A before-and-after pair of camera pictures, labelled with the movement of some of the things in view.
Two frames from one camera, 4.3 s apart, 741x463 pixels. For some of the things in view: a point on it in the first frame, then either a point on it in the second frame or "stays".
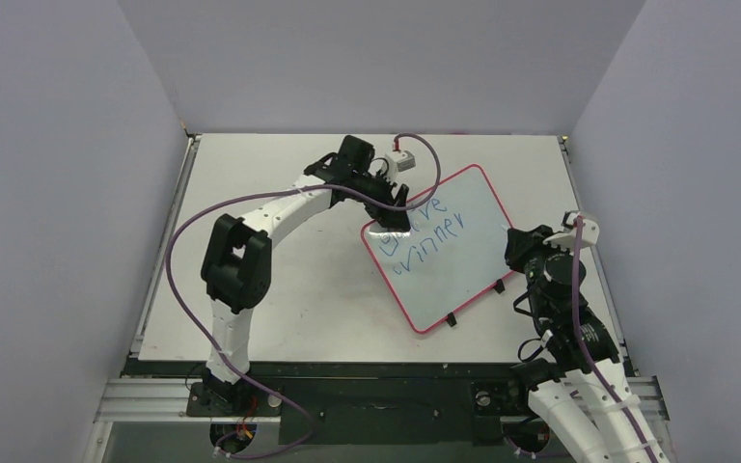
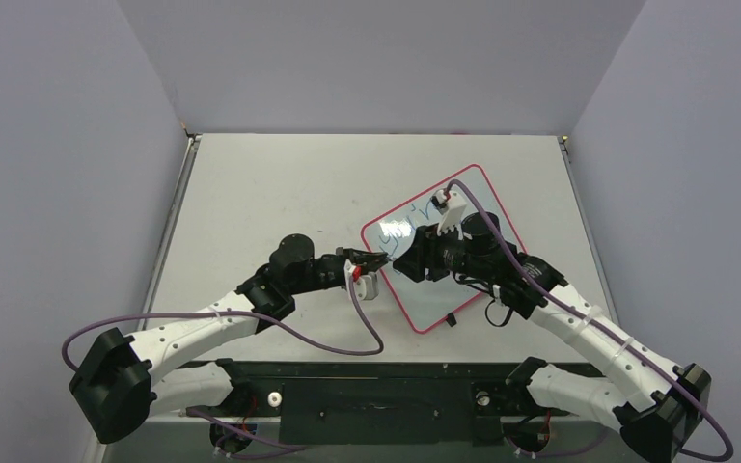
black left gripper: (390, 219) to (369, 262)
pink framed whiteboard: (454, 254) stays
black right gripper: (522, 244) to (415, 259)
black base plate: (387, 402) stays
